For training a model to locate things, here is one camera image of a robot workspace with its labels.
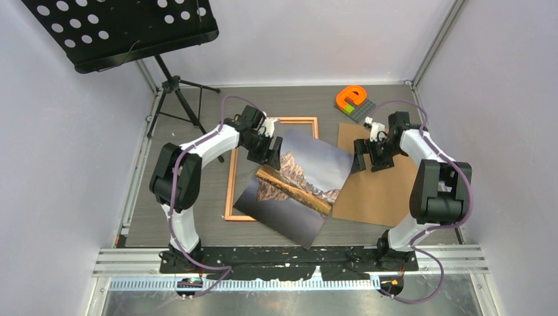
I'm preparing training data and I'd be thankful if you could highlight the aluminium front rail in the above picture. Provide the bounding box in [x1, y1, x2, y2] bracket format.
[93, 245, 489, 292]

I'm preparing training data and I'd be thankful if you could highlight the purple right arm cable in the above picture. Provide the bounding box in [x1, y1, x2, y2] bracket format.
[374, 100, 474, 305]

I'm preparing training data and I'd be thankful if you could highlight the green building brick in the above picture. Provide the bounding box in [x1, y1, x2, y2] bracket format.
[342, 105, 355, 115]

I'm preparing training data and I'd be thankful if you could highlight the mountain landscape photo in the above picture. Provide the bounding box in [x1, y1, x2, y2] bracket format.
[233, 128, 353, 249]

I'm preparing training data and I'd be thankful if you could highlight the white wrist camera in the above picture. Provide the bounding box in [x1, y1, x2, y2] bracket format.
[363, 117, 386, 142]
[258, 117, 278, 138]

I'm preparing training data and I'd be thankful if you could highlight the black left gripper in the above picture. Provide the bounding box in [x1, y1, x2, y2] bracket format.
[241, 132, 282, 171]

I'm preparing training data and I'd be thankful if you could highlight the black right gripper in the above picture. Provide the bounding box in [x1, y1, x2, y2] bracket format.
[351, 138, 404, 174]

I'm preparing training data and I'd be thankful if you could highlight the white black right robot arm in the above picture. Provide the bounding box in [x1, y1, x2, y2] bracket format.
[351, 111, 472, 271]

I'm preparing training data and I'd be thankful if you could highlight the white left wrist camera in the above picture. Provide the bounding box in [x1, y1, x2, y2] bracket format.
[258, 117, 278, 138]

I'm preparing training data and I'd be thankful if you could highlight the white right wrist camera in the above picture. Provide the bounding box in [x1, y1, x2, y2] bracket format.
[363, 117, 386, 142]

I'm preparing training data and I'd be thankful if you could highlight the orange letter toy block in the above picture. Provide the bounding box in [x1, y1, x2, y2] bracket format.
[336, 85, 367, 106]

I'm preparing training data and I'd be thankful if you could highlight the copper picture frame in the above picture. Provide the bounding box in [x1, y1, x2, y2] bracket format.
[223, 117, 319, 222]

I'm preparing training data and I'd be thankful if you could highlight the grey building baseplate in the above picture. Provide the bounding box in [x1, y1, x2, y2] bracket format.
[333, 99, 376, 124]

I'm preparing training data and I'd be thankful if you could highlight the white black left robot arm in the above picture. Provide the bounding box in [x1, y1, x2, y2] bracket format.
[149, 105, 282, 273]

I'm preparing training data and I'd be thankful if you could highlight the brown cardboard backing board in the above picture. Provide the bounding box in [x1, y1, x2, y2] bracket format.
[332, 122, 420, 228]

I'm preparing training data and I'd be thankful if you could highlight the black perforated music stand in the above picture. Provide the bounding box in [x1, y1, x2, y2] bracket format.
[23, 1, 221, 133]

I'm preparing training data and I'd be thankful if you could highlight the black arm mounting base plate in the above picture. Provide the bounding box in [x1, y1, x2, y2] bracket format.
[159, 246, 419, 281]

